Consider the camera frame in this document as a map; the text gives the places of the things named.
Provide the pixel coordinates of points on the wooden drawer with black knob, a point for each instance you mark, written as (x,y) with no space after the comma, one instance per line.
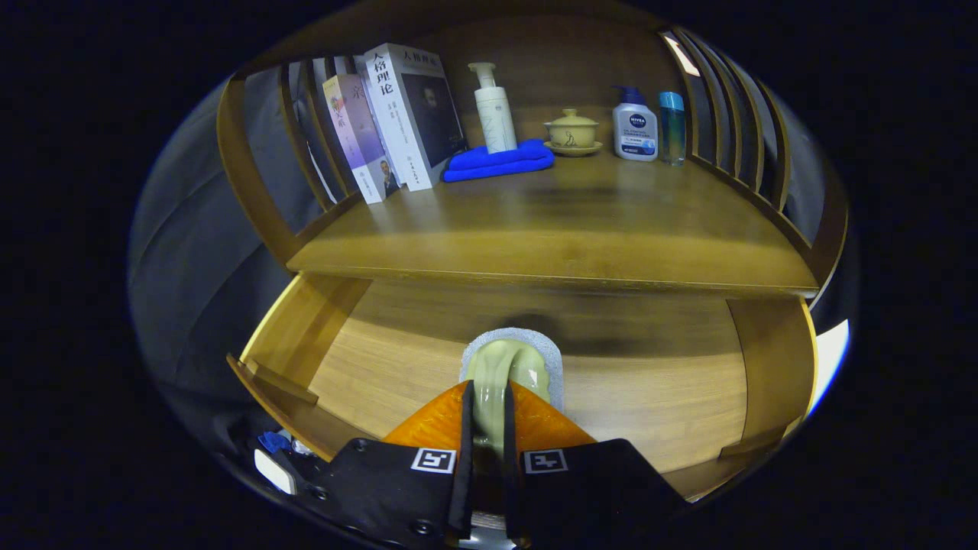
(649,397)

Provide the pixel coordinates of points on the blue folded towel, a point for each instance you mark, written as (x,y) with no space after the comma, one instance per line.
(497,162)

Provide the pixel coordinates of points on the white box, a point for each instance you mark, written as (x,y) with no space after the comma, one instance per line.
(831,359)

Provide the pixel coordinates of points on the purple book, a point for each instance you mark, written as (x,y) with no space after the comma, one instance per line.
(359,137)

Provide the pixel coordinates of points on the white bottle with blue cap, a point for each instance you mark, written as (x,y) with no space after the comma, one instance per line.
(636,130)

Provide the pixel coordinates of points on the yellow lidded teacup with saucer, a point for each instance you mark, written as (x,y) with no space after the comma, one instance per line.
(571,134)

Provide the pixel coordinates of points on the white rounded object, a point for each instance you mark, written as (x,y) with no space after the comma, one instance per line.
(273,471)

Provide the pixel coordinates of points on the brown wooden cabinet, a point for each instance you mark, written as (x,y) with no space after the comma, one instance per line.
(252,191)

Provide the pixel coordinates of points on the thin white book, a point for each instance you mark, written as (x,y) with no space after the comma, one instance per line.
(365,84)

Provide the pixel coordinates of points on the thick white book dark cover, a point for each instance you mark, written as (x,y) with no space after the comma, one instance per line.
(405,122)

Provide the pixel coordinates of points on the teal slim bottle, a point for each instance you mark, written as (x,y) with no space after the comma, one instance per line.
(672,130)

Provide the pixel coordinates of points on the wooden countertop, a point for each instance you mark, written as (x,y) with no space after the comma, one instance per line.
(573,221)

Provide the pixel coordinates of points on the white pump bottle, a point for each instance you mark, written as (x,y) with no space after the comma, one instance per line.
(495,118)

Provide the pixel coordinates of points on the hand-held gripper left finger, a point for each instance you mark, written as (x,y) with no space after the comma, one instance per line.
(464,489)

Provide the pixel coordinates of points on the blue crumpled object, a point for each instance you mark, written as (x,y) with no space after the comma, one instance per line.
(273,441)

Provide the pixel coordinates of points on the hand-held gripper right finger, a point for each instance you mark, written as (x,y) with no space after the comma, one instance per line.
(510,489)

